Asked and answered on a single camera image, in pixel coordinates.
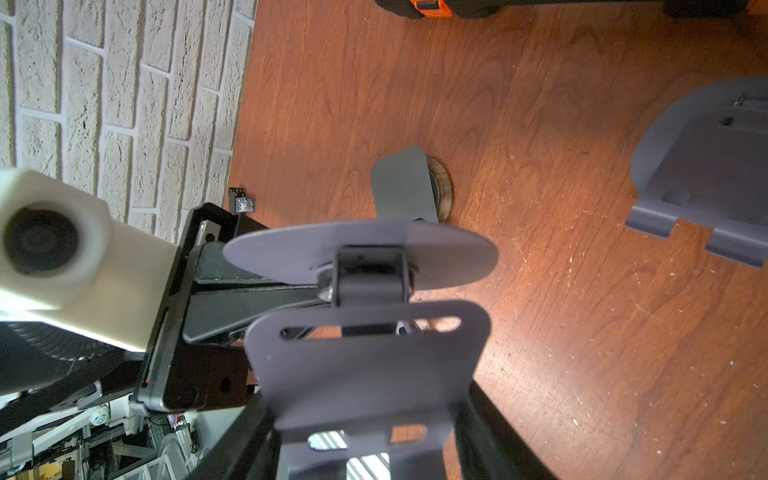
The dark grey stand wooden base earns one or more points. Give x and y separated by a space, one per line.
412 185

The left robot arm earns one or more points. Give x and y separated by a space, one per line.
45 368

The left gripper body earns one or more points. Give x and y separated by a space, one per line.
181 370

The purple-grey phone stand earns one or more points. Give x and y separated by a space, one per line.
704 160

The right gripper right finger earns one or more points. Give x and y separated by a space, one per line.
487 445

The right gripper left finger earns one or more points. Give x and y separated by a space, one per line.
249 449

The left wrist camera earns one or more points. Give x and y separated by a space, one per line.
66 262

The grey phone stand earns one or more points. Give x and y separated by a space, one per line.
373 372

